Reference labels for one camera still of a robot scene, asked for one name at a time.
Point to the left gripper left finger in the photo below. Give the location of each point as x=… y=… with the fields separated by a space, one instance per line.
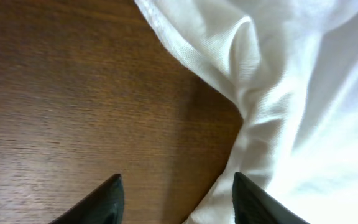
x=104 y=205

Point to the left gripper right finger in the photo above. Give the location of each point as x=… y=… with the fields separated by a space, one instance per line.
x=253 y=205

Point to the white t-shirt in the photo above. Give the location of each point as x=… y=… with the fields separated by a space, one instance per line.
x=291 y=69

